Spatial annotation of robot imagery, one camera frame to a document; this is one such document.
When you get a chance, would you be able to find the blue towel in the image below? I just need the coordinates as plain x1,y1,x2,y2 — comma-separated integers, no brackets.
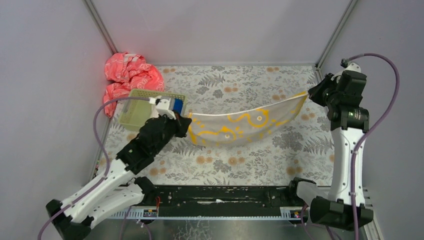
172,98,184,115

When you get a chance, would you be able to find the yellow towel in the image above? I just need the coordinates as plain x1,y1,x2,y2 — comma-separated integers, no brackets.
188,92,308,147

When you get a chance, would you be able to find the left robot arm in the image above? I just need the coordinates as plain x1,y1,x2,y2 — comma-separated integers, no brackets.
46,114,192,240

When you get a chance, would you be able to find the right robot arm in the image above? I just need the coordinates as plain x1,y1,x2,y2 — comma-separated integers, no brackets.
288,70,374,231

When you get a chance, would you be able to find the green plastic basket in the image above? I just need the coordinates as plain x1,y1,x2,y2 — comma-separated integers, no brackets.
118,89,187,132

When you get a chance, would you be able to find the pink patterned cloth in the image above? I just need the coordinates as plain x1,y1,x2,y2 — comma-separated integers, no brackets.
103,52,165,103

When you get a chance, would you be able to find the floral table mat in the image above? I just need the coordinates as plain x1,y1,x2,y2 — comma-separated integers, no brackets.
94,65,355,187

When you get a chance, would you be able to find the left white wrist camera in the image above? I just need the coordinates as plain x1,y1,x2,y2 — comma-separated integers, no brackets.
149,95,176,120

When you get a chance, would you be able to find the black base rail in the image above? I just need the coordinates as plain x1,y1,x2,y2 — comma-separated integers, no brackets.
124,184,321,219

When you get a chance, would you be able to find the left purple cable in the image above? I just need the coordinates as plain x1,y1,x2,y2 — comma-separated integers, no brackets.
37,96,157,240

